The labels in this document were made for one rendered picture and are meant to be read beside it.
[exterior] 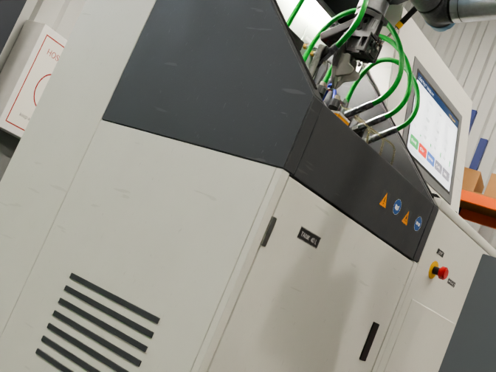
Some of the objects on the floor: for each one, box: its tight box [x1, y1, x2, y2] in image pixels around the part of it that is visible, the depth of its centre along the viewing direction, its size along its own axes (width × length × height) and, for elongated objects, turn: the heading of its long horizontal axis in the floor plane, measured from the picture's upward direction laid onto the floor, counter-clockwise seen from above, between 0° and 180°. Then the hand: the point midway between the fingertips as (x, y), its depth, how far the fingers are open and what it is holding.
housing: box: [0, 0, 156, 338], centre depth 237 cm, size 140×28×150 cm, turn 33°
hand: (333, 83), depth 183 cm, fingers closed
